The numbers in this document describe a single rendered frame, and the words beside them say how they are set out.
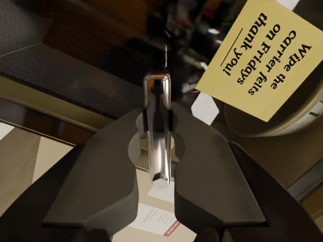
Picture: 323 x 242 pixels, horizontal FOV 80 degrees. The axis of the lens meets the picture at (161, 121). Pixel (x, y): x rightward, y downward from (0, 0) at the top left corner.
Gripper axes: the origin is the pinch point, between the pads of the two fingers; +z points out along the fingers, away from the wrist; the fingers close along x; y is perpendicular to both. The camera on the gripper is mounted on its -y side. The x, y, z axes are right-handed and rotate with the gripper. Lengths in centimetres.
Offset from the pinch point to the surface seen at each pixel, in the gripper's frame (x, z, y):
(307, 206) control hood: 18.2, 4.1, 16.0
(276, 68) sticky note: 9.2, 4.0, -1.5
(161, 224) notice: -2, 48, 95
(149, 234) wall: -9, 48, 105
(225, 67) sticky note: 5.2, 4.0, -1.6
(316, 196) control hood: 18.9, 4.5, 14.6
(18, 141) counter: -39, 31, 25
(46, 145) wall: -46, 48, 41
